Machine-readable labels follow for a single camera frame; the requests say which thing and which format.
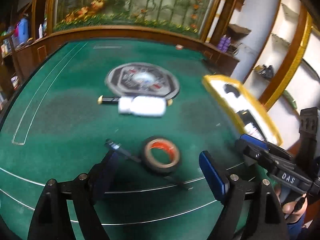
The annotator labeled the brown wooden wall shelf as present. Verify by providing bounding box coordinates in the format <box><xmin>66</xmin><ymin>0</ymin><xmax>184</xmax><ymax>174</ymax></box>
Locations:
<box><xmin>227</xmin><ymin>24</ymin><xmax>252</xmax><ymax>35</ymax></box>

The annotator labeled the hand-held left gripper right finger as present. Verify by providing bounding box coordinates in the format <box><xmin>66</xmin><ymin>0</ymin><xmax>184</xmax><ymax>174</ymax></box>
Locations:
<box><xmin>199</xmin><ymin>151</ymin><xmax>290</xmax><ymax>240</ymax></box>

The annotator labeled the blue plastic jug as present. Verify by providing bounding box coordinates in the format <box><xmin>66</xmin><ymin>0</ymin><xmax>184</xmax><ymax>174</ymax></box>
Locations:
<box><xmin>16</xmin><ymin>17</ymin><xmax>30</xmax><ymax>43</ymax></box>

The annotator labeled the white plastic bottle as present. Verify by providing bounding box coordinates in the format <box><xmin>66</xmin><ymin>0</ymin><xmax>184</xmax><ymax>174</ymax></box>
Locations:
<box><xmin>117</xmin><ymin>96</ymin><xmax>167</xmax><ymax>117</ymax></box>

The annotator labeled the round table control panel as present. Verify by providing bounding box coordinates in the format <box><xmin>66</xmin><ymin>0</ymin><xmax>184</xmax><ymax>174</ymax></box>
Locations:
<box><xmin>105</xmin><ymin>63</ymin><xmax>180</xmax><ymax>99</ymax></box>

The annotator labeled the glass case of artificial flowers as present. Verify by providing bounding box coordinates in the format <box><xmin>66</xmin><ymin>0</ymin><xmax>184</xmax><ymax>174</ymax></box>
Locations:
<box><xmin>46</xmin><ymin>0</ymin><xmax>225</xmax><ymax>42</ymax></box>

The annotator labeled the green packet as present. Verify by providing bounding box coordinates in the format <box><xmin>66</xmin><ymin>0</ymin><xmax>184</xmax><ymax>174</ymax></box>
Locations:
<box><xmin>282</xmin><ymin>90</ymin><xmax>298</xmax><ymax>109</ymax></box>

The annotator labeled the yellow rimmed white foam box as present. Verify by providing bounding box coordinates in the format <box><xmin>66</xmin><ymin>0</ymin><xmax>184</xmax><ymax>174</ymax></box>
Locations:
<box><xmin>201</xmin><ymin>74</ymin><xmax>284</xmax><ymax>147</ymax></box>

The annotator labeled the black orange tape roll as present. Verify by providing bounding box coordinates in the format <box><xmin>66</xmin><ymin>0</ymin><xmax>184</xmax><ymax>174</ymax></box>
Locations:
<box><xmin>141</xmin><ymin>136</ymin><xmax>182</xmax><ymax>177</ymax></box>

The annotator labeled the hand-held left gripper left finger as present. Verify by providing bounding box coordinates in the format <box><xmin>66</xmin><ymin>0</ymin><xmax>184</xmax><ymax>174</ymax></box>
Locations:
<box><xmin>27</xmin><ymin>151</ymin><xmax>120</xmax><ymax>240</ymax></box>

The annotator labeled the wire basket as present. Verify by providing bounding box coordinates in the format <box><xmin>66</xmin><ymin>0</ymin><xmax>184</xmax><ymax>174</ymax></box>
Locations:
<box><xmin>229</xmin><ymin>44</ymin><xmax>244</xmax><ymax>55</ymax></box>

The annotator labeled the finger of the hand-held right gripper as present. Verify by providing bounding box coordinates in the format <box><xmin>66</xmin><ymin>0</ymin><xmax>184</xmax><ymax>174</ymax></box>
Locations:
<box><xmin>240</xmin><ymin>134</ymin><xmax>270</xmax><ymax>151</ymax></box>
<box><xmin>235</xmin><ymin>140</ymin><xmax>273</xmax><ymax>168</ymax></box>

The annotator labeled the rolled white poster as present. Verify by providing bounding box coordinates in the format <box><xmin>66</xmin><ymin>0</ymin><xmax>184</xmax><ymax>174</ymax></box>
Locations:
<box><xmin>205</xmin><ymin>0</ymin><xmax>227</xmax><ymax>43</ymax></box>

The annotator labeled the thin black tool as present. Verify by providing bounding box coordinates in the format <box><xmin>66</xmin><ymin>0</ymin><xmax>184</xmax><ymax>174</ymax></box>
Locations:
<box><xmin>105</xmin><ymin>139</ymin><xmax>194</xmax><ymax>191</ymax></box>

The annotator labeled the gold framed wall shelf unit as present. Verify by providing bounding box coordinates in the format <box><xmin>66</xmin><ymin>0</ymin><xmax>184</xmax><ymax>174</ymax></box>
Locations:
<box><xmin>240</xmin><ymin>0</ymin><xmax>320</xmax><ymax>120</ymax></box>

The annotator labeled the person's right hand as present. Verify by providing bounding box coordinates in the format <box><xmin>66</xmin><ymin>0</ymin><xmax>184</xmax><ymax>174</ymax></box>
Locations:
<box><xmin>281</xmin><ymin>193</ymin><xmax>308</xmax><ymax>220</ymax></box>

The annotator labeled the black pouch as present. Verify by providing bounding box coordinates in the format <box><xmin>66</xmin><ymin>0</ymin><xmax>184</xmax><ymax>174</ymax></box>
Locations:
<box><xmin>262</xmin><ymin>65</ymin><xmax>275</xmax><ymax>78</ymax></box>

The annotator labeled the black stick with gold caps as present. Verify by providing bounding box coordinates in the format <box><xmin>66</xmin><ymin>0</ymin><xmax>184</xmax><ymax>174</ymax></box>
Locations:
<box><xmin>97</xmin><ymin>95</ymin><xmax>174</xmax><ymax>107</ymax></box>

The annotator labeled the wooden cabinet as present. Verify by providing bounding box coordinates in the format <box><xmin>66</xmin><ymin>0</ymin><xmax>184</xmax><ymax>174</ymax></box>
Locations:
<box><xmin>197</xmin><ymin>40</ymin><xmax>240</xmax><ymax>77</ymax></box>

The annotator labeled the clear plastic bottle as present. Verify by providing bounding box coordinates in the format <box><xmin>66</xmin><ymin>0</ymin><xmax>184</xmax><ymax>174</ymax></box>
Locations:
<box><xmin>6</xmin><ymin>26</ymin><xmax>17</xmax><ymax>48</ymax></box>

